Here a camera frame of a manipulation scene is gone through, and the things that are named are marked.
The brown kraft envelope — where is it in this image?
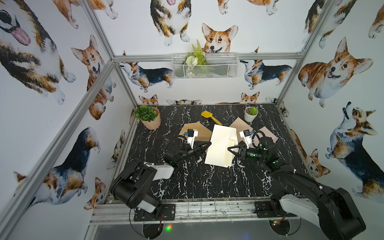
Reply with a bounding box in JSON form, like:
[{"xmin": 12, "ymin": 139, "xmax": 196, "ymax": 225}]
[{"xmin": 178, "ymin": 121, "xmax": 213, "ymax": 142}]

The white envelope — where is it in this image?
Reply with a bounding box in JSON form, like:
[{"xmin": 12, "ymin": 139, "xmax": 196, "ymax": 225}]
[{"xmin": 205, "ymin": 125, "xmax": 239, "ymax": 168}]

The pink envelope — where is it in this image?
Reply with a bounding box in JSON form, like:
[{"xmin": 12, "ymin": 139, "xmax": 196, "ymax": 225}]
[{"xmin": 260, "ymin": 127, "xmax": 279, "ymax": 143}]

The cream letter paper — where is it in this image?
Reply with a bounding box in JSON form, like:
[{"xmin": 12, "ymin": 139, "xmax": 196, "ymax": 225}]
[{"xmin": 230, "ymin": 118, "xmax": 253, "ymax": 143}]

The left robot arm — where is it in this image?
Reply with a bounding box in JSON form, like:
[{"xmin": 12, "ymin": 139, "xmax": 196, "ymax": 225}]
[{"xmin": 110, "ymin": 141, "xmax": 212, "ymax": 219}]

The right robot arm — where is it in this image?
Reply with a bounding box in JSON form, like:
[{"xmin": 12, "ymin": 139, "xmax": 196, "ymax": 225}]
[{"xmin": 228, "ymin": 137, "xmax": 367, "ymax": 240}]

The yellow toy shovel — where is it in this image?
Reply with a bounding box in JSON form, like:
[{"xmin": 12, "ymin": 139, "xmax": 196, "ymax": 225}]
[{"xmin": 201, "ymin": 111, "xmax": 223, "ymax": 126}]

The small plant in white pot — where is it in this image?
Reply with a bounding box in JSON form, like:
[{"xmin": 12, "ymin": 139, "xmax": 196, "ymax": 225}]
[{"xmin": 244, "ymin": 107, "xmax": 259, "ymax": 123}]

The green plant in terracotta pot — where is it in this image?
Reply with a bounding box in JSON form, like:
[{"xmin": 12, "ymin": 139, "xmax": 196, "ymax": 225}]
[{"xmin": 135, "ymin": 105, "xmax": 161, "ymax": 131}]

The fern and white flower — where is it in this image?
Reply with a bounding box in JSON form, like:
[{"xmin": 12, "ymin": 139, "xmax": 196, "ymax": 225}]
[{"xmin": 184, "ymin": 40, "xmax": 207, "ymax": 77}]

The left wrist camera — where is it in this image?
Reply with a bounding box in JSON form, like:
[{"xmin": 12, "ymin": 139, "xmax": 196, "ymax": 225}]
[{"xmin": 185, "ymin": 129, "xmax": 198, "ymax": 149}]

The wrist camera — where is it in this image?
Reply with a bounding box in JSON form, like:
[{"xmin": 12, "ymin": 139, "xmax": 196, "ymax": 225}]
[
  {"xmin": 239, "ymin": 130, "xmax": 255, "ymax": 149},
  {"xmin": 185, "ymin": 129, "xmax": 198, "ymax": 149}
]

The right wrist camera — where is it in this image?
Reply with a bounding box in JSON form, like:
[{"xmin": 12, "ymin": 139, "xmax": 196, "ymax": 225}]
[{"xmin": 239, "ymin": 130, "xmax": 255, "ymax": 149}]

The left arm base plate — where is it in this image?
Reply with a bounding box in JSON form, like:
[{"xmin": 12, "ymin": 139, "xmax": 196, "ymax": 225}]
[{"xmin": 134, "ymin": 204, "xmax": 176, "ymax": 222}]

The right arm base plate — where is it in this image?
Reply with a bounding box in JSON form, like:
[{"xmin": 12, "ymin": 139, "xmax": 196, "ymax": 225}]
[{"xmin": 254, "ymin": 200, "xmax": 297, "ymax": 218}]

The aluminium front rail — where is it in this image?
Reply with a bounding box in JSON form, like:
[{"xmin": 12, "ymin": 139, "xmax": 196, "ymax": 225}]
[{"xmin": 90, "ymin": 198, "xmax": 299, "ymax": 225}]

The white wire basket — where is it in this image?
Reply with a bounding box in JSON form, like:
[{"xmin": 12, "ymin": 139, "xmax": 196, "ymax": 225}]
[{"xmin": 172, "ymin": 53, "xmax": 240, "ymax": 79}]

